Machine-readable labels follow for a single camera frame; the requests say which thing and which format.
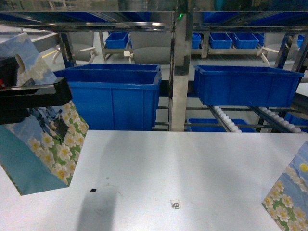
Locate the QR code sticker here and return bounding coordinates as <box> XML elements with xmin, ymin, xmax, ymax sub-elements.
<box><xmin>170</xmin><ymin>199</ymin><xmax>181</xmax><ymax>210</ymax></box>

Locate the flower gift bag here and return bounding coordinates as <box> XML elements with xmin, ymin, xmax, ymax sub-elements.
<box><xmin>262</xmin><ymin>142</ymin><xmax>308</xmax><ymax>231</ymax></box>
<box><xmin>0</xmin><ymin>33</ymin><xmax>89</xmax><ymax>195</ymax></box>

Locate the steel rack upright post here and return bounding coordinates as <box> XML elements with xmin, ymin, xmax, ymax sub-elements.
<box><xmin>169</xmin><ymin>0</ymin><xmax>195</xmax><ymax>131</ymax></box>

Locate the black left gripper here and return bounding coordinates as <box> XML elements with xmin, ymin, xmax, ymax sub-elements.
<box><xmin>0</xmin><ymin>57</ymin><xmax>72</xmax><ymax>125</ymax></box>

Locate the blue bin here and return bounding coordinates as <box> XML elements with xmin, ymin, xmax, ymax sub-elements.
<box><xmin>54</xmin><ymin>64</ymin><xmax>162</xmax><ymax>131</ymax></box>
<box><xmin>194</xmin><ymin>65</ymin><xmax>304</xmax><ymax>107</ymax></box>

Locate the blue bin lower right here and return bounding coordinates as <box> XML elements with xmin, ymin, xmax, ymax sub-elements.
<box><xmin>194</xmin><ymin>65</ymin><xmax>304</xmax><ymax>107</ymax></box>

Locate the blue bin lower left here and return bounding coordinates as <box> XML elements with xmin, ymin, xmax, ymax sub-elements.
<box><xmin>54</xmin><ymin>64</ymin><xmax>162</xmax><ymax>131</ymax></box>

